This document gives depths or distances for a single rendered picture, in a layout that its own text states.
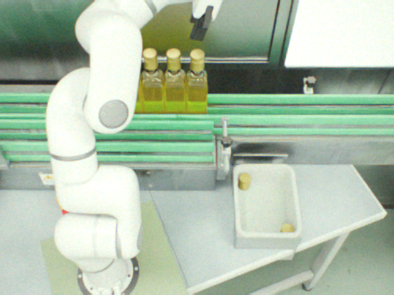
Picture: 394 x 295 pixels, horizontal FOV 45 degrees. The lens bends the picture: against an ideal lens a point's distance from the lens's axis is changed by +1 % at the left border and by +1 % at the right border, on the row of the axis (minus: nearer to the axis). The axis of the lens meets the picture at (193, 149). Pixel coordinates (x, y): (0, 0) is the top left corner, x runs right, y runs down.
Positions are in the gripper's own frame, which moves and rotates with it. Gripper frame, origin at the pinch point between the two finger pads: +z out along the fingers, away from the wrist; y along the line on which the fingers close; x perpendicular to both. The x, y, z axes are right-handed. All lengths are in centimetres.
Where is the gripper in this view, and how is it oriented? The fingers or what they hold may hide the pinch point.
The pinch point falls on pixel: (197, 24)
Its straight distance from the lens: 111.9
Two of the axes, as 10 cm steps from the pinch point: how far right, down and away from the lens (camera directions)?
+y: 0.0, 8.2, -5.7
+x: 9.7, 1.5, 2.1
